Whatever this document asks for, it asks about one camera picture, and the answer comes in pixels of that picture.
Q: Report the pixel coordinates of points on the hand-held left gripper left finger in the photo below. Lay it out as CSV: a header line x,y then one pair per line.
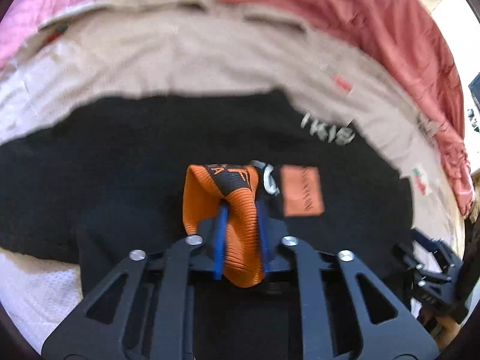
x,y
221,240

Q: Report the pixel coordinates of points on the salmon red duvet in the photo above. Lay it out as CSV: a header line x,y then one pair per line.
x,y
356,11

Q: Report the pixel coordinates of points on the black monitor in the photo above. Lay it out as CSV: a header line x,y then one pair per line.
x,y
475,92

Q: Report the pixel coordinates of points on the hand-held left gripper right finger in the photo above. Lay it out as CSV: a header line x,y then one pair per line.
x,y
262,240

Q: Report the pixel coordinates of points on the brown furry thing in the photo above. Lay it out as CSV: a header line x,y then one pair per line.
x,y
475,198

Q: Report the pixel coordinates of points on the beige strawberry print blanket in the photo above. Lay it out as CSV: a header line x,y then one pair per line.
x,y
187,56

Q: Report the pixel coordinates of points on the black shorts with orange waistband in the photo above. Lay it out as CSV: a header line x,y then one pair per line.
x,y
112,176

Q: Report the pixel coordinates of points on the person's right hand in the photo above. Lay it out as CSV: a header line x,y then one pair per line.
x,y
446,330

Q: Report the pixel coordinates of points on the cluttered white desk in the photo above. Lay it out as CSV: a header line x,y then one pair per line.
x,y
473,120

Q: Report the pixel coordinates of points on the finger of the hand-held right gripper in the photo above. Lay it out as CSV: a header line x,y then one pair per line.
x,y
427,237
405,255

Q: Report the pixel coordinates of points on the pink quilted blanket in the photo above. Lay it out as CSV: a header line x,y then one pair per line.
x,y
41,11

